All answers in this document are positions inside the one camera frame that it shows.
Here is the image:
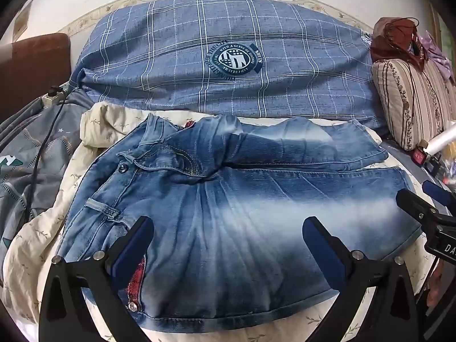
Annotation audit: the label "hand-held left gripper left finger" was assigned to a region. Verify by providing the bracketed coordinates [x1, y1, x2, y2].
[38, 216, 154, 342]

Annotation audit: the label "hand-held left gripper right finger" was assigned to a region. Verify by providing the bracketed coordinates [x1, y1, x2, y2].
[302, 216, 419, 342]

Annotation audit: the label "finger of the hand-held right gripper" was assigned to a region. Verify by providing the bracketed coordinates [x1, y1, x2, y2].
[423, 181, 456, 207]
[396, 189, 442, 229]

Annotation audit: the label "blue denim pants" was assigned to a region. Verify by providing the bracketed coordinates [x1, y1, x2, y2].
[57, 113, 424, 321]

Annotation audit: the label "white tube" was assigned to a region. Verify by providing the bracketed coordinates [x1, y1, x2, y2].
[426, 121, 456, 155]

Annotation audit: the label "striped beige pillow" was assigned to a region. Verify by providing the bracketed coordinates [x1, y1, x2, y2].
[372, 57, 456, 152]

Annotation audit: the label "cream leaf-print blanket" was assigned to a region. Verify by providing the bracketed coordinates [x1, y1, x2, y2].
[7, 101, 439, 342]

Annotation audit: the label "purple cloth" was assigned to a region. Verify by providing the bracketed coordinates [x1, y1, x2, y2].
[420, 31, 453, 77]

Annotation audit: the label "grey printed quilt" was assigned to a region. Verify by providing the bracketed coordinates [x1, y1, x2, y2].
[0, 89, 95, 286]

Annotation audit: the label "brown cloth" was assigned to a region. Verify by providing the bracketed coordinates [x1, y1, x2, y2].
[370, 17, 428, 66]

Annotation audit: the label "white power strip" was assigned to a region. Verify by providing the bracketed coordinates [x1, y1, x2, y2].
[42, 85, 68, 105]

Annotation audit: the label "brown headboard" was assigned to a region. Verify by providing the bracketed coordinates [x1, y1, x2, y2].
[0, 33, 72, 122]

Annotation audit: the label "black cable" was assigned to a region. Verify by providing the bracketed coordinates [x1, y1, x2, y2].
[27, 98, 66, 221]

